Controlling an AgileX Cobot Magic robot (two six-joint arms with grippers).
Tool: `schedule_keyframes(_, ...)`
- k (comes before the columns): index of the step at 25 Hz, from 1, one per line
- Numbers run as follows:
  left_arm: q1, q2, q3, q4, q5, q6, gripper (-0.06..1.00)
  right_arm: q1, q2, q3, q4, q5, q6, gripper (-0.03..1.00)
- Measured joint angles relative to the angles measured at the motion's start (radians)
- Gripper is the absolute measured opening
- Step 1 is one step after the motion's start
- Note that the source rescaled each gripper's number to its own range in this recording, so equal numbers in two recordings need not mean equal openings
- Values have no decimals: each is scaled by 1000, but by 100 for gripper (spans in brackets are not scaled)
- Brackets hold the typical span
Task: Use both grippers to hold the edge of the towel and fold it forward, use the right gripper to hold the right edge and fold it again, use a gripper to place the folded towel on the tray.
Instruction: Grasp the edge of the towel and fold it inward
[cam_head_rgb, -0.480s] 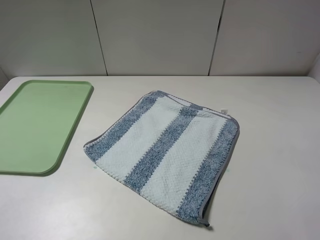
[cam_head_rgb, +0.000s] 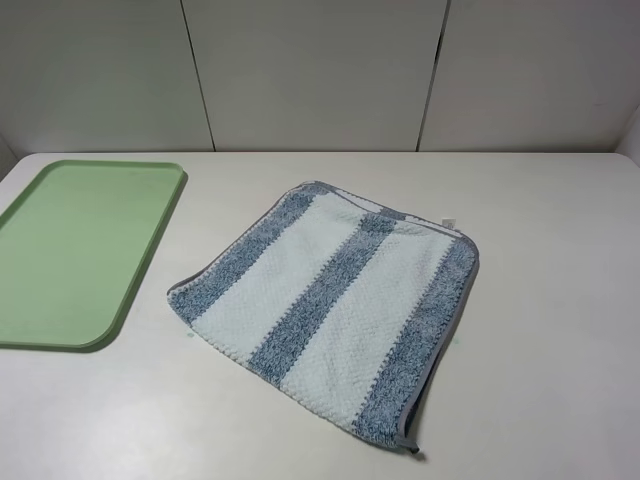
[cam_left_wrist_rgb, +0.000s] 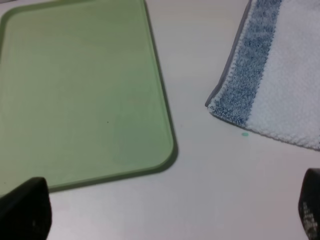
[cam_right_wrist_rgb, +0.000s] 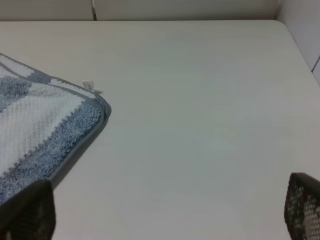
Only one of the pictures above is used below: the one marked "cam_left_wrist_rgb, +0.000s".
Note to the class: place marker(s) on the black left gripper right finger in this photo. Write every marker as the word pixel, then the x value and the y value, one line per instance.
pixel 309 204

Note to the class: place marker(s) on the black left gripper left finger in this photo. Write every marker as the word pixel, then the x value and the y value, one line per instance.
pixel 26 212

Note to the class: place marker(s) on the blue white striped towel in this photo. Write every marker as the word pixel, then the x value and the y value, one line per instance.
pixel 270 84

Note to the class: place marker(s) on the green plastic tray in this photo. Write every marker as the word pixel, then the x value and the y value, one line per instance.
pixel 81 94

